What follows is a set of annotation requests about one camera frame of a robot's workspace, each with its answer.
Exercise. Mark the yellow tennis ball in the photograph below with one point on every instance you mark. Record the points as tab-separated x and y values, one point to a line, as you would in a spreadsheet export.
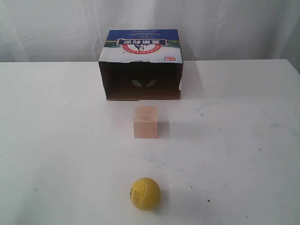
145	194

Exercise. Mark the light wooden block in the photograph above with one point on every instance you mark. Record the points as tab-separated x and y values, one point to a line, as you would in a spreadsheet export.
145	122

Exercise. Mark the printed cardboard box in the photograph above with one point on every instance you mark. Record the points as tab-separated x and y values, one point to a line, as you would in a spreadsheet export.
141	65

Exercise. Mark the white backdrop curtain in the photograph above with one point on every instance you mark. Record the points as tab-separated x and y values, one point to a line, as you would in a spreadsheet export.
76	30

